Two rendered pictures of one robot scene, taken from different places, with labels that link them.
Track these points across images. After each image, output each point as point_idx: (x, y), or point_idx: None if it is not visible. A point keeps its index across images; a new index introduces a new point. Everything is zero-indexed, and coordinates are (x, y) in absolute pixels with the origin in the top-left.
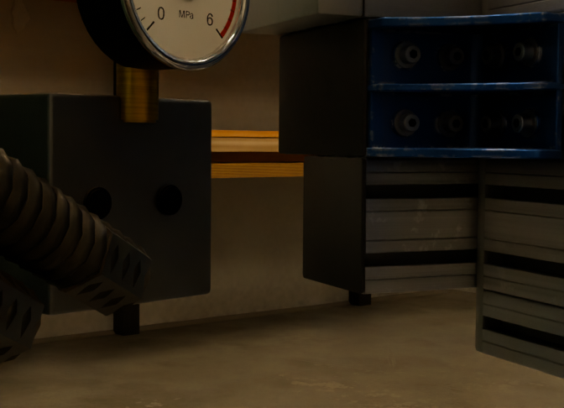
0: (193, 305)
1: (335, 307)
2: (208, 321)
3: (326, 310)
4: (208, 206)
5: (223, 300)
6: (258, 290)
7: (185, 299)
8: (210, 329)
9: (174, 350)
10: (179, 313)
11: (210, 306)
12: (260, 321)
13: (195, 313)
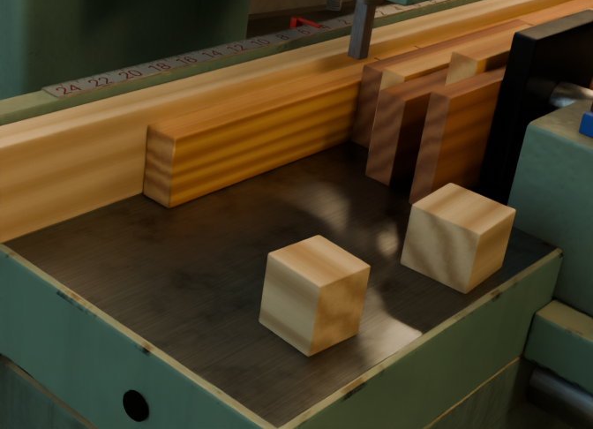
0: None
1: (388, 2)
2: (281, 14)
3: (382, 5)
4: None
5: None
6: None
7: None
8: (285, 26)
9: None
10: (256, 6)
11: None
12: (326, 18)
13: (270, 6)
